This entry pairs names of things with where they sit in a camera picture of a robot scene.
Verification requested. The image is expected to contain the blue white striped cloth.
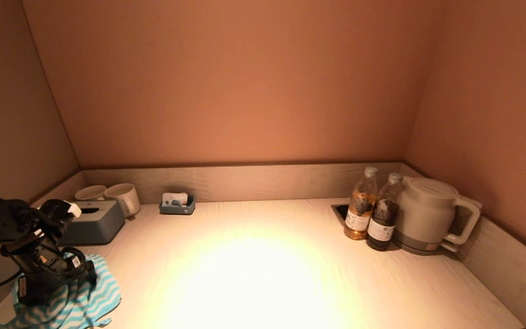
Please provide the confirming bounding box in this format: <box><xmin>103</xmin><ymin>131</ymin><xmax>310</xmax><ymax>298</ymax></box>
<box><xmin>0</xmin><ymin>254</ymin><xmax>122</xmax><ymax>329</ymax></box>

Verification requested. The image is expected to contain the grey tissue box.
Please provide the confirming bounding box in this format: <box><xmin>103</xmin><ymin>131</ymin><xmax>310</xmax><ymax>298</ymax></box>
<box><xmin>60</xmin><ymin>200</ymin><xmax>126</xmax><ymax>246</ymax></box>

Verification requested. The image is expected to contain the white ceramic mug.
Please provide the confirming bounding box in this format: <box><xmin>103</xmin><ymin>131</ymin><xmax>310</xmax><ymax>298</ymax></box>
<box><xmin>104</xmin><ymin>183</ymin><xmax>141</xmax><ymax>218</ymax></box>
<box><xmin>75</xmin><ymin>185</ymin><xmax>107</xmax><ymax>202</ymax></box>

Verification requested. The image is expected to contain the small blue-grey tray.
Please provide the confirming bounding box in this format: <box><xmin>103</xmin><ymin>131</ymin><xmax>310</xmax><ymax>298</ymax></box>
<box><xmin>159</xmin><ymin>195</ymin><xmax>195</xmax><ymax>215</ymax></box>

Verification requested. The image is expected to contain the white sachet packet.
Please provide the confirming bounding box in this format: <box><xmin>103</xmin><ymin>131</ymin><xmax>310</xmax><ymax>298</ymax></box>
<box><xmin>163</xmin><ymin>192</ymin><xmax>188</xmax><ymax>207</ymax></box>

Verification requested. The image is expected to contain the recessed black socket box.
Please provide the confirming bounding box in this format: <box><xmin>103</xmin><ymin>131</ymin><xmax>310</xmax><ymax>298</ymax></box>
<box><xmin>331</xmin><ymin>204</ymin><xmax>350</xmax><ymax>226</ymax></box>

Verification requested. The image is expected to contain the amber tea bottle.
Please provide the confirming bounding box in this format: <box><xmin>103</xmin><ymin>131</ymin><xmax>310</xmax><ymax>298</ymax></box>
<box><xmin>343</xmin><ymin>167</ymin><xmax>378</xmax><ymax>240</ymax></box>

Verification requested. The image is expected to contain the dark tea bottle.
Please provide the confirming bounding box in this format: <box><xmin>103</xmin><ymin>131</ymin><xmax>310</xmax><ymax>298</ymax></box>
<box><xmin>366</xmin><ymin>173</ymin><xmax>403</xmax><ymax>251</ymax></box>

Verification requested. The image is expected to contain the grey kettle base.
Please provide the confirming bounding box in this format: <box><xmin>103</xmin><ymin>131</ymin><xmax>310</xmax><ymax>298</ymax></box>
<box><xmin>393</xmin><ymin>228</ymin><xmax>458</xmax><ymax>256</ymax></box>

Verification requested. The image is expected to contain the white electric kettle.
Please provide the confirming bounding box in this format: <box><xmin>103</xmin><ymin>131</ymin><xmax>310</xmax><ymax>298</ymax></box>
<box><xmin>393</xmin><ymin>177</ymin><xmax>481</xmax><ymax>249</ymax></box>

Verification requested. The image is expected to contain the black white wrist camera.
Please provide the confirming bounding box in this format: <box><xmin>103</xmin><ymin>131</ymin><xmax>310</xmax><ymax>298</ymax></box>
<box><xmin>38</xmin><ymin>199</ymin><xmax>82</xmax><ymax>229</ymax></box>

